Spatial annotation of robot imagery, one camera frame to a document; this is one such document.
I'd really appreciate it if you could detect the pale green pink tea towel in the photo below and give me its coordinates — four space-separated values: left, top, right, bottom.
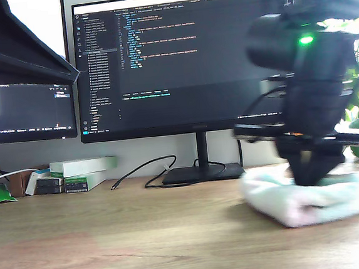
239 158 359 233

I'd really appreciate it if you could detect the smaller black computer monitor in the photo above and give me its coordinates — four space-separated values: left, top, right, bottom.
0 0 78 145

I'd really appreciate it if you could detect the long white cardboard box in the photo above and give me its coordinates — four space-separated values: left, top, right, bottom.
48 154 118 179

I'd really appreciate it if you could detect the small white box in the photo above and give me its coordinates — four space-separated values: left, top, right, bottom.
23 169 53 196

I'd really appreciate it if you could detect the brown cardboard box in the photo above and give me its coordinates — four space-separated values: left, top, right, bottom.
6 169 36 198

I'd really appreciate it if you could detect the large black computer monitor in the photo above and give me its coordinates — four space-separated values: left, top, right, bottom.
68 0 331 194

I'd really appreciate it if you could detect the small dark box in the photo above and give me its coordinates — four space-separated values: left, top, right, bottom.
34 176 63 195

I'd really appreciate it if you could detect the white box green label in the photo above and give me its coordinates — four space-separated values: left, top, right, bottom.
62 171 108 194

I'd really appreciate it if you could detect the black monitor power cable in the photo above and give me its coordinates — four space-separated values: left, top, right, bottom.
235 138 245 168

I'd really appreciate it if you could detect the white cable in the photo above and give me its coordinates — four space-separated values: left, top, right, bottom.
0 167 43 186

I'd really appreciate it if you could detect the thin black coiled cable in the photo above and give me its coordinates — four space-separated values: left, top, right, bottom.
192 155 226 175

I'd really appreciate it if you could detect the black usb cable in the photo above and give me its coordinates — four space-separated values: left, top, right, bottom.
107 153 180 192

